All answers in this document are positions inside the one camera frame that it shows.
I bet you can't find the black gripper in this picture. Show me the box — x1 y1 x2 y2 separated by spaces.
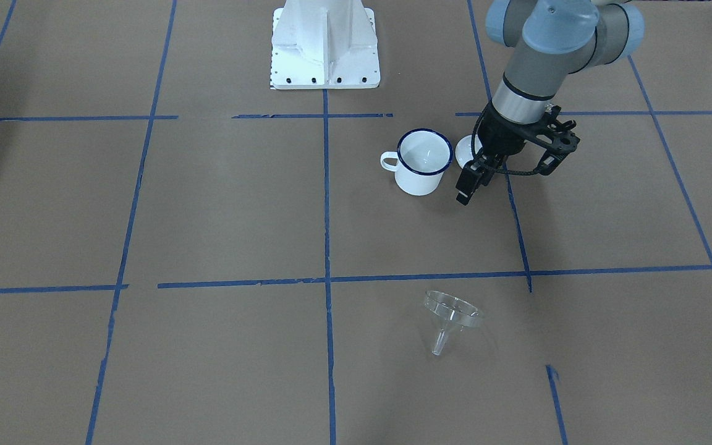
457 104 526 206

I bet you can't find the white ceramic lid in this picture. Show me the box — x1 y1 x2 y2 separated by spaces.
454 135 474 169

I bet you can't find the clear plastic funnel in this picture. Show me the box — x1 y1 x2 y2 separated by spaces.
423 290 485 357

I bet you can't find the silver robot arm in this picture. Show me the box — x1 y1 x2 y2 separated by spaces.
457 1 645 205

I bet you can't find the white enamel mug blue rim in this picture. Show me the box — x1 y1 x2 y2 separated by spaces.
379 129 454 197

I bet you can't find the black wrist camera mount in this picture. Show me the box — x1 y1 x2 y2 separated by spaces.
520 105 581 176

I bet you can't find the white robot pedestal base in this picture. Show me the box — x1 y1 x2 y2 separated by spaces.
269 1 381 90

